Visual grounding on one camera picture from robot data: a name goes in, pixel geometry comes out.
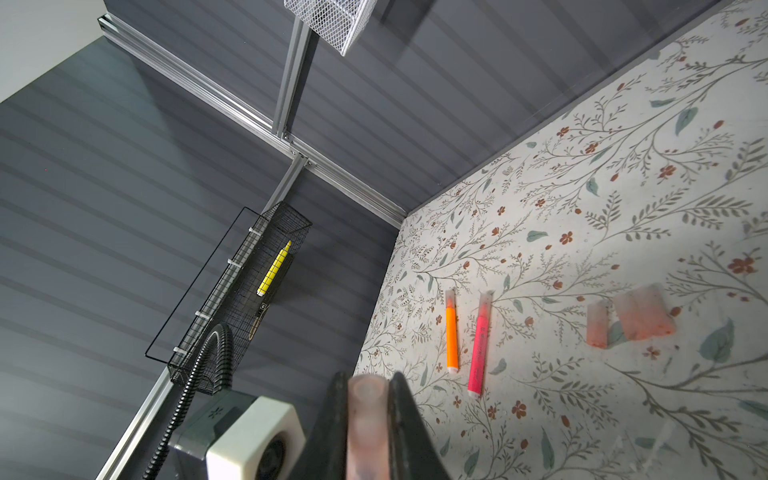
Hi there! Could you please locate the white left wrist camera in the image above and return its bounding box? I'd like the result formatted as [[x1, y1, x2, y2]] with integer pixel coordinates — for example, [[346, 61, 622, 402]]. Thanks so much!
[[169, 390, 306, 480]]

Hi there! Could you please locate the black wire mesh basket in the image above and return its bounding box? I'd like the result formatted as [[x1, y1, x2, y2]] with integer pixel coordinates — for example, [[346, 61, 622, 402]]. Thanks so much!
[[145, 201, 312, 386]]

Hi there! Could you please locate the aluminium frame corner post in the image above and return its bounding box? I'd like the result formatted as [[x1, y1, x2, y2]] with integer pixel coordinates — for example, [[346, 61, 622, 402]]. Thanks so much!
[[98, 13, 406, 229]]

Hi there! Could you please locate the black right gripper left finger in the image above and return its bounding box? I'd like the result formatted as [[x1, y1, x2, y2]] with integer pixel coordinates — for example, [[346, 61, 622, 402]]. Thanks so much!
[[288, 372, 349, 480]]

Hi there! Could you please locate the pink highlighter pen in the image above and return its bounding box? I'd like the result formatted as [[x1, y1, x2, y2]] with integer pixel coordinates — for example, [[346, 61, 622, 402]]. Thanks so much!
[[467, 291, 493, 400]]

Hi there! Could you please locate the clear pink pen cap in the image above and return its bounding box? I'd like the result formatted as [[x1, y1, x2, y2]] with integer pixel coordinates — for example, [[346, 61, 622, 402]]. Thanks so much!
[[586, 301, 610, 349], [613, 284, 677, 341]]

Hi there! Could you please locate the white wire mesh basket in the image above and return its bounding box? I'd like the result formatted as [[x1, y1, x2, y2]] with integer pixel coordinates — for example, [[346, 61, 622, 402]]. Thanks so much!
[[283, 0, 377, 57]]

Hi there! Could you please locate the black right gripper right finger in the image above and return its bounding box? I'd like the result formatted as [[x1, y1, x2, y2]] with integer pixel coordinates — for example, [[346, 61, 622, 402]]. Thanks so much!
[[387, 372, 449, 480]]

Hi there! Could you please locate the orange highlighter pen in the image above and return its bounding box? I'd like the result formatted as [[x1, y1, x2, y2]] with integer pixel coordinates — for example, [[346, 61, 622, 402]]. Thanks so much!
[[445, 289, 460, 374]]

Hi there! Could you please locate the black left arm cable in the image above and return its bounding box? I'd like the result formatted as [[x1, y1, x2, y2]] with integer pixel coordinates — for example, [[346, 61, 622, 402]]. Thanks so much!
[[141, 323, 235, 480]]

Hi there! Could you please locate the yellow highlighter in basket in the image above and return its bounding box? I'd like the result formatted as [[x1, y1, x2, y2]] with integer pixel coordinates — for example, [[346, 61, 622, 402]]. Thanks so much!
[[257, 241, 292, 297]]

